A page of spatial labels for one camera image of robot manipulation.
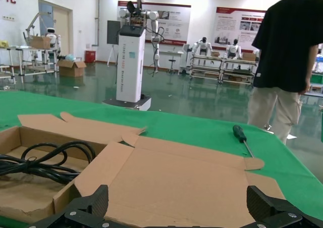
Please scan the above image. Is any black power cable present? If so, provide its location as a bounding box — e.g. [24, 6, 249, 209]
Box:
[0, 141, 98, 185]

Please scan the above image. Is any white pipe rack workbench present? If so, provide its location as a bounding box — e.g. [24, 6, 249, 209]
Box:
[222, 58, 258, 87]
[189, 53, 224, 84]

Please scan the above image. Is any green table cloth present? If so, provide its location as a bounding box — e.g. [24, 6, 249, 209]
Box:
[0, 91, 323, 228]

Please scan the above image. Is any white desk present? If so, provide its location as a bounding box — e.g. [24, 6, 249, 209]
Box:
[159, 50, 184, 75]

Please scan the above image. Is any white pipe crane frame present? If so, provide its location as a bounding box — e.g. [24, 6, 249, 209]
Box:
[24, 11, 55, 41]

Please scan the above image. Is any small white humanoid robot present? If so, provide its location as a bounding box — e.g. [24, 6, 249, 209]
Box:
[46, 28, 62, 52]

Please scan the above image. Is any brown cardboard carton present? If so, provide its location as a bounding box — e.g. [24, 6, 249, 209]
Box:
[29, 35, 52, 50]

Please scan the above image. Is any beige door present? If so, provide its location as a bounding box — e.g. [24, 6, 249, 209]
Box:
[38, 0, 73, 62]

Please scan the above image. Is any white pipe rack table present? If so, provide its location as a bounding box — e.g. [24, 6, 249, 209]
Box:
[0, 46, 60, 85]

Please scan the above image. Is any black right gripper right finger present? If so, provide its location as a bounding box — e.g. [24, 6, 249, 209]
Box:
[246, 185, 323, 228]

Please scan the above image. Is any white mobile robot tower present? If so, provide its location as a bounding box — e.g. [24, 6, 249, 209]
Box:
[102, 0, 167, 112]

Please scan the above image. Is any red-framed wall poster board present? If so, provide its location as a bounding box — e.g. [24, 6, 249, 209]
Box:
[117, 0, 192, 46]
[214, 6, 267, 51]

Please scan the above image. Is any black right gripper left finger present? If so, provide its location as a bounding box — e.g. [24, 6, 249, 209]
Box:
[25, 184, 113, 228]

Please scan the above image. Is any green plastic crate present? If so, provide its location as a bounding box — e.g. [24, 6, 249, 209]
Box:
[309, 73, 323, 85]

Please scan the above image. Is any black stool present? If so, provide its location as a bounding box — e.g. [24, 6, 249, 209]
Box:
[168, 52, 177, 74]

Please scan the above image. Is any person in black shirt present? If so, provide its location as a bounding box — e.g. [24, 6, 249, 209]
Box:
[247, 0, 320, 145]

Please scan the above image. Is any open cardboard carton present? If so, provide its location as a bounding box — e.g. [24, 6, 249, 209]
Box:
[57, 60, 87, 78]

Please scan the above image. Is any red bin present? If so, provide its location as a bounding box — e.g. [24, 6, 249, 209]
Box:
[84, 50, 96, 64]

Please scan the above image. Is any black panel on stand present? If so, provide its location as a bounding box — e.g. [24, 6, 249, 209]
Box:
[106, 20, 121, 67]

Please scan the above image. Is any green-handled screwdriver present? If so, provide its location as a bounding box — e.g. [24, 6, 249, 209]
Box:
[232, 124, 255, 158]

